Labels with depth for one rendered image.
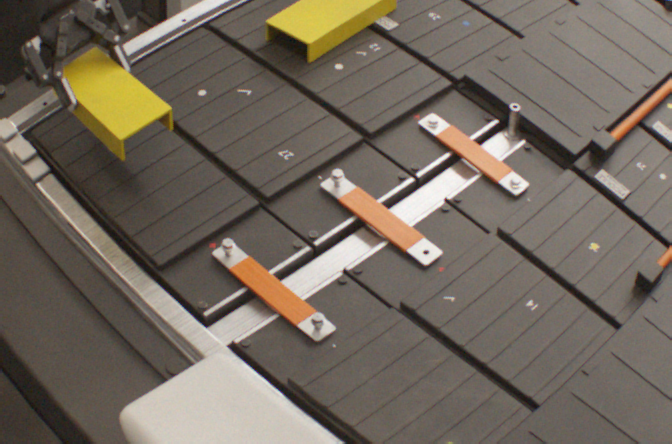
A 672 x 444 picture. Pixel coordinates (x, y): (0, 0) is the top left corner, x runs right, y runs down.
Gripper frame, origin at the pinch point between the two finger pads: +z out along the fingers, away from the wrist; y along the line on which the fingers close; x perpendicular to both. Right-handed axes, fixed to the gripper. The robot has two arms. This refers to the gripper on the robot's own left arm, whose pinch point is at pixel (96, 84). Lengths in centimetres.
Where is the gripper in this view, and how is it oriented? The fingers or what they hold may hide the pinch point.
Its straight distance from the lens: 136.1
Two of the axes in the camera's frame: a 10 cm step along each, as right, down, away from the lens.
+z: 5.1, 8.6, 0.5
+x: -4.4, 2.2, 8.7
